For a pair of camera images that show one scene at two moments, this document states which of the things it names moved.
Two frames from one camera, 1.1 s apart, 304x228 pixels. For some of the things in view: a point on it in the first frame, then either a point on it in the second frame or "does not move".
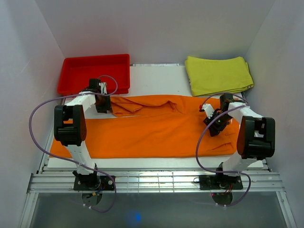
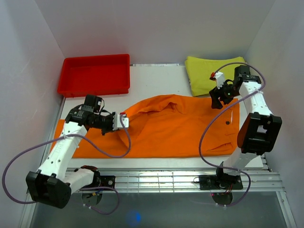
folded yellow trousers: x=207 y=76 does not move
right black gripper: x=214 y=129 -> x=216 y=93
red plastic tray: x=75 y=73 does not move
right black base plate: x=215 y=182 does not move
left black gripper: x=107 y=106 -> x=110 y=128
